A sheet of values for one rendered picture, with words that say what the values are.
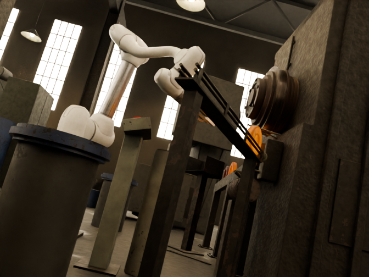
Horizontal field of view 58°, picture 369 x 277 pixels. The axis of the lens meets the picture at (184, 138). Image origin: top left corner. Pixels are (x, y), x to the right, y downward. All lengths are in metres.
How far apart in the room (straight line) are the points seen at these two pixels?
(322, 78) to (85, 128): 1.35
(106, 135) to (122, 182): 0.81
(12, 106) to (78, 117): 3.24
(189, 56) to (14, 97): 3.79
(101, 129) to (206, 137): 2.89
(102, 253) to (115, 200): 0.21
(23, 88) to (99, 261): 4.07
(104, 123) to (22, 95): 3.16
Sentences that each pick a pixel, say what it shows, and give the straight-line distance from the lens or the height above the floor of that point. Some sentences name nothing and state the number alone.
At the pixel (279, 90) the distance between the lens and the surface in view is 2.13.
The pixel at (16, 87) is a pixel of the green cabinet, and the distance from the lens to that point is 5.27.
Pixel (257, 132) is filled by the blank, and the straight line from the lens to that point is 1.71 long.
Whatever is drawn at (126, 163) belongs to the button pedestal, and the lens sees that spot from 1.38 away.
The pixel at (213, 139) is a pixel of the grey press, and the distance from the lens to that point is 4.87.
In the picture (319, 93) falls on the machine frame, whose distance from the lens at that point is 1.93.
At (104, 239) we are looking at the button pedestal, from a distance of 1.39.
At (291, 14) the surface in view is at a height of 7.60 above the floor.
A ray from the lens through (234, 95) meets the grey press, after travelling 5.12.
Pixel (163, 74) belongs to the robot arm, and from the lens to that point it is 1.72.
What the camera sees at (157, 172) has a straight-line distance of 1.41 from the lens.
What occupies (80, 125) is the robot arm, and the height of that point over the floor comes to 0.62.
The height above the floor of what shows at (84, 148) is 0.40.
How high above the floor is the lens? 0.30
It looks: 12 degrees up
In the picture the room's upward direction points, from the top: 14 degrees clockwise
